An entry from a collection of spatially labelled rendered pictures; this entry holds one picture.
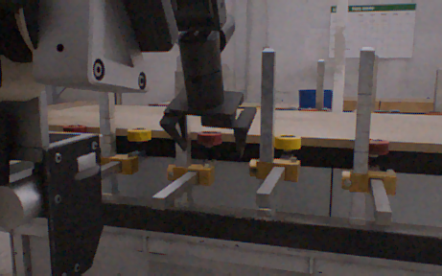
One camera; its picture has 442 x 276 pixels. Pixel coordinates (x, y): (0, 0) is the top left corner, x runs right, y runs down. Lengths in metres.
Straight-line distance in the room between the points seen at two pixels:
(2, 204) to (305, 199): 1.12
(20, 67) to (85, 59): 0.12
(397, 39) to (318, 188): 7.02
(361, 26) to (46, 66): 8.08
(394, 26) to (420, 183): 7.01
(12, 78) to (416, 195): 1.25
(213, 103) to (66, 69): 0.34
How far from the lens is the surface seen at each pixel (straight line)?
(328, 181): 1.44
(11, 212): 0.48
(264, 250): 1.32
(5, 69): 0.41
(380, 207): 0.98
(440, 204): 1.48
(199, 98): 0.63
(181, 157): 1.29
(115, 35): 0.36
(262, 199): 0.97
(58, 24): 0.34
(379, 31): 8.34
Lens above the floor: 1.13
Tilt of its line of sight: 10 degrees down
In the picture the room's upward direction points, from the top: straight up
